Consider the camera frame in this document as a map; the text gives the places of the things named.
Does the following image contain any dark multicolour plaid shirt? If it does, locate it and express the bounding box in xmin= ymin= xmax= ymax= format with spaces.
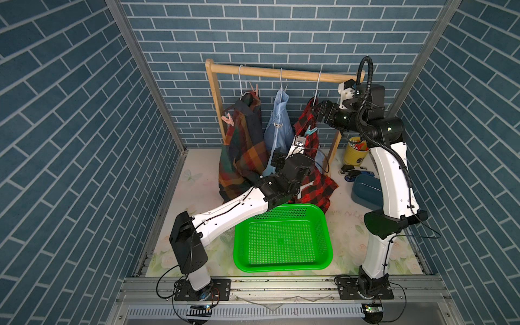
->
xmin=218 ymin=91 xmax=269 ymax=203

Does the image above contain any pink clothespin on sleeve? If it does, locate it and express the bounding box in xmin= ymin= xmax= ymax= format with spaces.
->
xmin=221 ymin=112 xmax=234 ymax=127

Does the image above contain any green plastic basket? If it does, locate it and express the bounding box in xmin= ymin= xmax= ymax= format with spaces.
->
xmin=233 ymin=204 xmax=333 ymax=273

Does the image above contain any wooden clothes rack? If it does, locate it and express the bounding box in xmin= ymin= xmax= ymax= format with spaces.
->
xmin=204 ymin=58 xmax=365 ymax=171

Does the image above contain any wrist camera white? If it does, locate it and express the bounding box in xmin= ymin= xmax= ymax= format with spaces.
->
xmin=338 ymin=79 xmax=356 ymax=109
xmin=288 ymin=135 xmax=306 ymax=156

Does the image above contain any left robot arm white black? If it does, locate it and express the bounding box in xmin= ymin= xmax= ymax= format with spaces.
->
xmin=169 ymin=152 xmax=315 ymax=292

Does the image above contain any red black plaid shirt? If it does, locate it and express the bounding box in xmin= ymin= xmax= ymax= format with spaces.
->
xmin=289 ymin=98 xmax=338 ymax=213

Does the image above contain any yellow pen cup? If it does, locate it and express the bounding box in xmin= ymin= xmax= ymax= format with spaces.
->
xmin=343 ymin=136 xmax=370 ymax=167

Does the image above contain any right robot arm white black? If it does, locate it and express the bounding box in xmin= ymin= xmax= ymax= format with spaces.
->
xmin=311 ymin=56 xmax=427 ymax=299

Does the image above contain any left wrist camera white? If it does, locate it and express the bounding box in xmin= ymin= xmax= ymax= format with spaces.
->
xmin=288 ymin=135 xmax=306 ymax=156

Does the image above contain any teal clothespin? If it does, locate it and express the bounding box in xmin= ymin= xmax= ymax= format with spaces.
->
xmin=304 ymin=125 xmax=318 ymax=137

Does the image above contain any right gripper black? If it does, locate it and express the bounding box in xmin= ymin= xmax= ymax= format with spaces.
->
xmin=309 ymin=103 xmax=362 ymax=138

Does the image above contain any teal storage box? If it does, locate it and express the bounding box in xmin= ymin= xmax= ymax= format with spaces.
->
xmin=352 ymin=174 xmax=383 ymax=211

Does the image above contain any blue black stapler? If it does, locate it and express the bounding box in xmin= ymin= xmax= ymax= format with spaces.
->
xmin=344 ymin=170 xmax=363 ymax=182

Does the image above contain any pink clothespin at collar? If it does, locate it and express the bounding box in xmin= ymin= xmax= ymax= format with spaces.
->
xmin=250 ymin=83 xmax=260 ymax=97

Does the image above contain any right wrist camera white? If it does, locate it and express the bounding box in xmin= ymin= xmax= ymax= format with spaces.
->
xmin=338 ymin=79 xmax=356 ymax=109

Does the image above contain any light blue shirt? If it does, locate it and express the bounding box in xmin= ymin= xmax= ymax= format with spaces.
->
xmin=262 ymin=88 xmax=295 ymax=177

